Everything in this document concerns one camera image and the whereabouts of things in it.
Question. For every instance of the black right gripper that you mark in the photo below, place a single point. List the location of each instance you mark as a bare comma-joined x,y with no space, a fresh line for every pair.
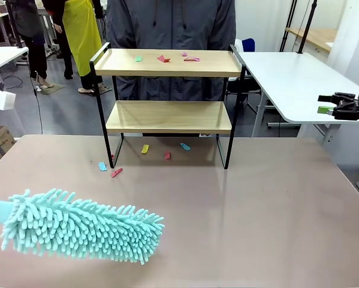
350,106

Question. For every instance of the teal microfiber duster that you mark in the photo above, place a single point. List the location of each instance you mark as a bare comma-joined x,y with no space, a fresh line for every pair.
83,228

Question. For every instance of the two-tier wooden black-framed shelf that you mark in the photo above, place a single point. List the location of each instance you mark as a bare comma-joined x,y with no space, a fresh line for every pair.
167,72

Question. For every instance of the large white side table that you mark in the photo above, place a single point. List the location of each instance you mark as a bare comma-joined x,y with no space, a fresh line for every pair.
293,81

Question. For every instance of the wooden workbench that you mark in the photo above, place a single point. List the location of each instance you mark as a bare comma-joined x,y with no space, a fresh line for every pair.
320,36

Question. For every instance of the thick black stand pole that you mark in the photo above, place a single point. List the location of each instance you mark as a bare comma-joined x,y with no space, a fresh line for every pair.
307,30

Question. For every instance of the thin black tripod pole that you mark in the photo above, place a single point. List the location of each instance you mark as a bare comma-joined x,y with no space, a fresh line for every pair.
289,25

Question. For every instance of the blue chair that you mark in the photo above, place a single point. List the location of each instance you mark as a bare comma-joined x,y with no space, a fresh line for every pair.
248,45

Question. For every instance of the long pink paper scrap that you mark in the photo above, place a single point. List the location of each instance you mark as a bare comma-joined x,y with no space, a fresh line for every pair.
194,59

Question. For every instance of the teal pointed paper scrap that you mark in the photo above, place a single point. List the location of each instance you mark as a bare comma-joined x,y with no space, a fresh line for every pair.
185,147

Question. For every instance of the red folded paper scrap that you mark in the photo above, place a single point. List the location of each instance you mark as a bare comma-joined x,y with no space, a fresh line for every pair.
167,155

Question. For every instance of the red crumpled paper scrap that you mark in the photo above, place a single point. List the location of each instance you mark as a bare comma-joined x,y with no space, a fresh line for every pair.
162,58

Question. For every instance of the person in grey jacket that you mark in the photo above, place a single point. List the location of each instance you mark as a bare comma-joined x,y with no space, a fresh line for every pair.
173,24

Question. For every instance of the yellow paper scrap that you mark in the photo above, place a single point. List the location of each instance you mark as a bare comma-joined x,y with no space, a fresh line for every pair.
145,149

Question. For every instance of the long red paper scrap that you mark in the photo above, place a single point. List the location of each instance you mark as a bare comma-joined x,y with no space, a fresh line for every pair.
117,172

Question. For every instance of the long teal paper scrap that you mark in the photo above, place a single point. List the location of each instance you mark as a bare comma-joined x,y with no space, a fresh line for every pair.
102,166

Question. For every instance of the person in yellow apron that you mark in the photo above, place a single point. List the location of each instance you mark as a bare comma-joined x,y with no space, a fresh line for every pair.
81,36

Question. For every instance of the grey floor mat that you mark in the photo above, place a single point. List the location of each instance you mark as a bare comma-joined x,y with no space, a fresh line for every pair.
51,89

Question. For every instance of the person in dark clothes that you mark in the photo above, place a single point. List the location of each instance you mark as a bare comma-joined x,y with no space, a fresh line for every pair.
35,57

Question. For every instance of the small white table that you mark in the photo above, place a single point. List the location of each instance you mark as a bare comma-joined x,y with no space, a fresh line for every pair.
2,58

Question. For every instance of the cardboard box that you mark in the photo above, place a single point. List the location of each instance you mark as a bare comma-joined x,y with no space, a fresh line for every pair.
1,138

